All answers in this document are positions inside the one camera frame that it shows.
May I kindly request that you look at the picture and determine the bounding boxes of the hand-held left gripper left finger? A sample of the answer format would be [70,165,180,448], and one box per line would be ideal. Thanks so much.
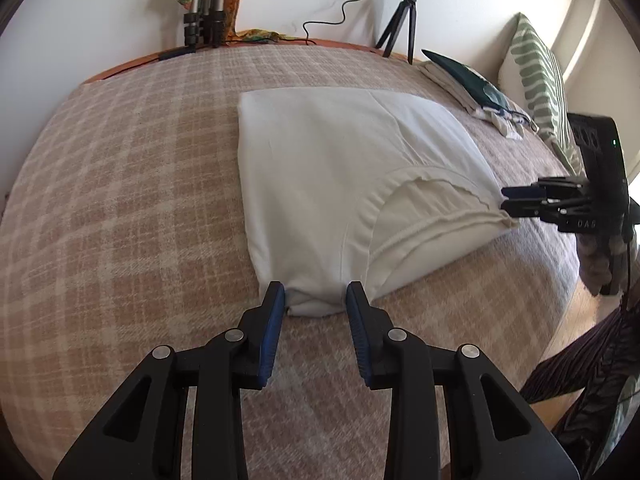
[52,281,287,480]

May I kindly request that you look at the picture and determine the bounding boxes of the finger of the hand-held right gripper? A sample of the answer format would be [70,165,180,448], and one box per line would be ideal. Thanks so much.
[500,191,593,221]
[501,177,588,201]

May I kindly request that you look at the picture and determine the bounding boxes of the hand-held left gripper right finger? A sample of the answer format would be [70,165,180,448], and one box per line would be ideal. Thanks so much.
[346,281,581,480]

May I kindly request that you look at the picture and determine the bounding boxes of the white t-shirt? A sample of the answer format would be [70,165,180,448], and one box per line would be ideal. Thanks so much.
[236,87,521,317]

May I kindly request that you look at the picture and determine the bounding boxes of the white folded clothes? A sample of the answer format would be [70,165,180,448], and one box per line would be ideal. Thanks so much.
[417,62,538,141]

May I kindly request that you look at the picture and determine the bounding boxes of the person's right hand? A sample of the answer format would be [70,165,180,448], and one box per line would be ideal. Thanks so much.
[577,232,610,296]

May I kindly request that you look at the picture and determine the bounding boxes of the floral folded garment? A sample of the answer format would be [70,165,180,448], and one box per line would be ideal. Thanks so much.
[477,102,526,126]

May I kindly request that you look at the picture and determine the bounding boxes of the green patterned cushion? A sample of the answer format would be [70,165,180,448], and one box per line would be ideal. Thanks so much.
[497,12,586,176]

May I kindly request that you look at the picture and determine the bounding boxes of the dark teal cushion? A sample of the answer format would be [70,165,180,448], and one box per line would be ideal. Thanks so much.
[421,49,516,111]

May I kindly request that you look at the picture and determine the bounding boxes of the person's dark patterned trousers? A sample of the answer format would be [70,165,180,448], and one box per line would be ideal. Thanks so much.
[520,305,640,480]

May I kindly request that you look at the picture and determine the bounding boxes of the beige plaid blanket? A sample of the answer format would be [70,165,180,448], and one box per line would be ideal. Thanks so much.
[0,40,583,480]

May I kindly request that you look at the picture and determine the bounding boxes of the black mini tripod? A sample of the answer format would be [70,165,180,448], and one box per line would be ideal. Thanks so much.
[375,0,421,65]

